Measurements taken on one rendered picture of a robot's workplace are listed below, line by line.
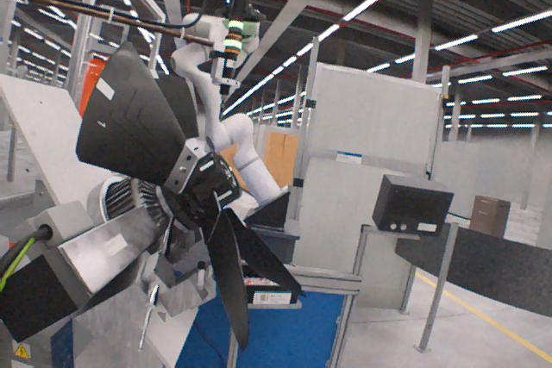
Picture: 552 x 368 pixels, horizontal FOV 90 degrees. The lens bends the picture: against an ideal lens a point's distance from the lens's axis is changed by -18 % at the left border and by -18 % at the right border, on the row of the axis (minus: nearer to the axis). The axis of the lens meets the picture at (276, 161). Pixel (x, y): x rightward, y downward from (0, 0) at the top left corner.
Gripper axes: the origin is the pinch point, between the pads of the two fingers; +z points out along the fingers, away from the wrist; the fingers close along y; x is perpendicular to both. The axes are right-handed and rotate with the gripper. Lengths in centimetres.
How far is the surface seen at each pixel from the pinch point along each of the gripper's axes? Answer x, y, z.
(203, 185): -43.9, -1.4, 15.5
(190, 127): -32.7, 6.1, 3.3
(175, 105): -27.7, 11.1, 1.5
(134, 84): -27.3, 9.9, 30.7
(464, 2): 388, -430, -629
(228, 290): -59, -10, 29
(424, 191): -42, -71, -29
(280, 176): -117, -56, -823
